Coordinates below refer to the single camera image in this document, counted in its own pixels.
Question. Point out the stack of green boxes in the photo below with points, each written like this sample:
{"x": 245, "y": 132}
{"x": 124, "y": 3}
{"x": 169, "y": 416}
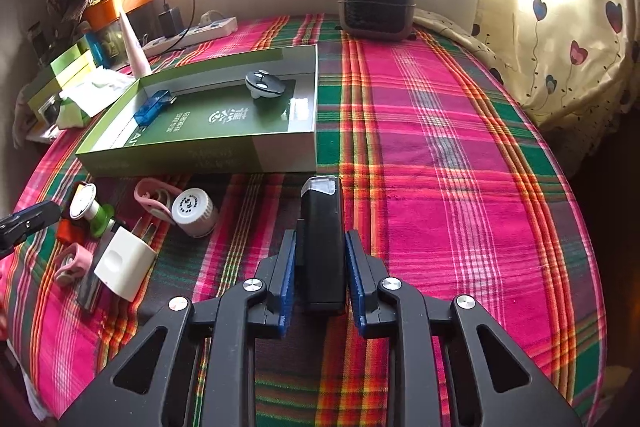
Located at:
{"x": 65, "y": 67}

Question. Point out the heart print curtain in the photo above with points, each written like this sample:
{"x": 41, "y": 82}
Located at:
{"x": 575, "y": 7}

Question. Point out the grey round remote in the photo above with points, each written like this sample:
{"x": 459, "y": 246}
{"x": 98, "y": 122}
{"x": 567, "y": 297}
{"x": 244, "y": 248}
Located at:
{"x": 265, "y": 84}

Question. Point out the green cardboard box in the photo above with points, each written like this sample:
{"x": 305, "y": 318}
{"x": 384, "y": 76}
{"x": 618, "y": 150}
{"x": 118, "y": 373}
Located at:
{"x": 225, "y": 152}

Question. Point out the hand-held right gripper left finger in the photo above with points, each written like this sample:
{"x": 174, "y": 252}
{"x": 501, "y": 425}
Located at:
{"x": 287, "y": 282}

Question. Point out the white plug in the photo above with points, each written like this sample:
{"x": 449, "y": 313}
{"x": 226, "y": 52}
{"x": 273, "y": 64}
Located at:
{"x": 210, "y": 17}

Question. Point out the pink cone bottle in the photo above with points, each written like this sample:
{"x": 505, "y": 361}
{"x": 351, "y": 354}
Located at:
{"x": 136, "y": 52}

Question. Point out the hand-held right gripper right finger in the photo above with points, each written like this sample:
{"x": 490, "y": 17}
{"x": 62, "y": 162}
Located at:
{"x": 356, "y": 282}

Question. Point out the brown bottle red cap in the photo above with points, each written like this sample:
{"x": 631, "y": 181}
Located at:
{"x": 67, "y": 231}

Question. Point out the blue translucent usb device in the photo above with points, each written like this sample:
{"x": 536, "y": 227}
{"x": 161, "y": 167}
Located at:
{"x": 152, "y": 107}

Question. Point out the orange plastic container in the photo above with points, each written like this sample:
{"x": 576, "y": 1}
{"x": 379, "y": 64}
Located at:
{"x": 102, "y": 9}

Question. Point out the black handheld light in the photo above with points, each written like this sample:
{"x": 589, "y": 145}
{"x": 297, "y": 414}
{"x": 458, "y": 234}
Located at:
{"x": 322, "y": 247}

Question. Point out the white usb charger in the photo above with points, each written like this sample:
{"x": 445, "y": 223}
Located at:
{"x": 125, "y": 264}

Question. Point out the white round jar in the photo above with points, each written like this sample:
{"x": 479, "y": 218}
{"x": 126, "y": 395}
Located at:
{"x": 192, "y": 212}

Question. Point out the white power strip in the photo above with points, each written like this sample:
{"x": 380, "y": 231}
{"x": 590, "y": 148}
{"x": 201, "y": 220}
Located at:
{"x": 210, "y": 29}

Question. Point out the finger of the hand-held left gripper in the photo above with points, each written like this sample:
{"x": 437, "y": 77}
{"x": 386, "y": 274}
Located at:
{"x": 35, "y": 217}

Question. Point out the green and white spool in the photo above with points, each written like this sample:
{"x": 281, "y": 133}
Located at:
{"x": 82, "y": 202}

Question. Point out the blue box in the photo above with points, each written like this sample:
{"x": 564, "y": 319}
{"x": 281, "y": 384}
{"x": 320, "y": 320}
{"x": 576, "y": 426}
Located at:
{"x": 95, "y": 49}

